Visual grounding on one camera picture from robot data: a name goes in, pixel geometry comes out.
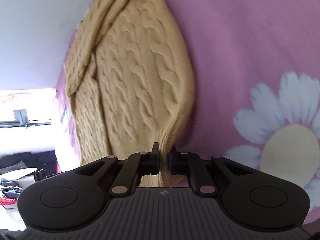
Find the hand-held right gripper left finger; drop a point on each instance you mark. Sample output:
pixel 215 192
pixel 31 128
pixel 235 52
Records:
pixel 153 162

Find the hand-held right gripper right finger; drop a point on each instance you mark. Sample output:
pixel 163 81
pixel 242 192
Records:
pixel 175 163

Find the dark cloth pile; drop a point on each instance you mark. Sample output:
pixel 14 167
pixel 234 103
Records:
pixel 22 158

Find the white paper bag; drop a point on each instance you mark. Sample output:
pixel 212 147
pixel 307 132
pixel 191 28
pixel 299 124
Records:
pixel 22 177

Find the white sheer curtain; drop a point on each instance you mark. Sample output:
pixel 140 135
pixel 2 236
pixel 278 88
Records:
pixel 27 97

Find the pink floral bedsheet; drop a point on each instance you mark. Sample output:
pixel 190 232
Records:
pixel 225 30

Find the red cloth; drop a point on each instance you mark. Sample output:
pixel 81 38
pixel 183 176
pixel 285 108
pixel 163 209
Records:
pixel 6 201

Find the window frame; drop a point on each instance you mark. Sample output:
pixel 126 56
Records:
pixel 21 117

